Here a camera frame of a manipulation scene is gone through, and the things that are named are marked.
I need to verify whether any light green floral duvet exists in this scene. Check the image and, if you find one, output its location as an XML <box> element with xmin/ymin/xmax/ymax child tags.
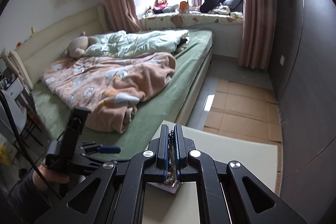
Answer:
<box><xmin>84</xmin><ymin>30</ymin><xmax>190</xmax><ymax>58</ymax></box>

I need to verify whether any beige plush toy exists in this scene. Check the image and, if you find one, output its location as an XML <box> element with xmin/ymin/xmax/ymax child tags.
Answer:
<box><xmin>63</xmin><ymin>31</ymin><xmax>98</xmax><ymax>59</ymax></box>

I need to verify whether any floral window seat cushion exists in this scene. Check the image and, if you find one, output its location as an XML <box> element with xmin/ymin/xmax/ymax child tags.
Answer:
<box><xmin>140</xmin><ymin>11</ymin><xmax>243</xmax><ymax>30</ymax></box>

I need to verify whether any pink fleece blanket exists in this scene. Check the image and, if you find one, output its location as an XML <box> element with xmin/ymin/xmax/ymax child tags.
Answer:
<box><xmin>41</xmin><ymin>52</ymin><xmax>177</xmax><ymax>134</ymax></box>

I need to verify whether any silver pendant chain necklace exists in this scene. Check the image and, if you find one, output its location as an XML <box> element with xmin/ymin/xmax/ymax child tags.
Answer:
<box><xmin>165</xmin><ymin>129</ymin><xmax>182</xmax><ymax>188</ymax></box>

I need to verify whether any grey pillow on seat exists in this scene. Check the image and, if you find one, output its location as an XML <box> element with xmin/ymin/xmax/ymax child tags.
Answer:
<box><xmin>223</xmin><ymin>0</ymin><xmax>243</xmax><ymax>15</ymax></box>

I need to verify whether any green bed mattress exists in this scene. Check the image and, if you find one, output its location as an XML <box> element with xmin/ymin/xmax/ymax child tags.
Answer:
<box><xmin>32</xmin><ymin>29</ymin><xmax>213</xmax><ymax>160</ymax></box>

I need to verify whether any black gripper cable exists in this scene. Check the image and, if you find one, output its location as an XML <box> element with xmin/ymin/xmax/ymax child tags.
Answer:
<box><xmin>0</xmin><ymin>90</ymin><xmax>64</xmax><ymax>201</ymax></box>

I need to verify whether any black bag on seat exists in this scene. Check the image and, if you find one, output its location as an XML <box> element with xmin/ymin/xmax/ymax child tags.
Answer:
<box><xmin>199</xmin><ymin>0</ymin><xmax>225</xmax><ymax>14</ymax></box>

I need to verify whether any dark grey wardrobe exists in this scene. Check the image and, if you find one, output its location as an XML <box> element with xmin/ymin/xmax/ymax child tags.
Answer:
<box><xmin>269</xmin><ymin>0</ymin><xmax>336</xmax><ymax>198</ymax></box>

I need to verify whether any person's left hand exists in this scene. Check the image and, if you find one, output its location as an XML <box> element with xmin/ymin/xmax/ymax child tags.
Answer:
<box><xmin>33</xmin><ymin>165</ymin><xmax>70</xmax><ymax>191</ymax></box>

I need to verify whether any black jewelry box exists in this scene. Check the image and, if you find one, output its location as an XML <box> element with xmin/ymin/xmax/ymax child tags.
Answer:
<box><xmin>147</xmin><ymin>181</ymin><xmax>183</xmax><ymax>195</ymax></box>

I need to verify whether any flattened cardboard floor sheet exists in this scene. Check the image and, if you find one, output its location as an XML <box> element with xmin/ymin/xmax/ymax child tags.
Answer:
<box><xmin>202</xmin><ymin>78</ymin><xmax>283</xmax><ymax>144</ymax></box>

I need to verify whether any cream padded headboard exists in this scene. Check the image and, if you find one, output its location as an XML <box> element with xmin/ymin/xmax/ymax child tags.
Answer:
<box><xmin>9</xmin><ymin>5</ymin><xmax>109</xmax><ymax>90</ymax></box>

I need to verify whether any white bedside cabinet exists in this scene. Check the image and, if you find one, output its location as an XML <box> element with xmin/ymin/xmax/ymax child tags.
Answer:
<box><xmin>1</xmin><ymin>79</ymin><xmax>27</xmax><ymax>134</ymax></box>

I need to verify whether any white wall switch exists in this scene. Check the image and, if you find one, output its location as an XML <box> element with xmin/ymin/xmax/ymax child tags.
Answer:
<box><xmin>280</xmin><ymin>55</ymin><xmax>285</xmax><ymax>66</ymax></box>

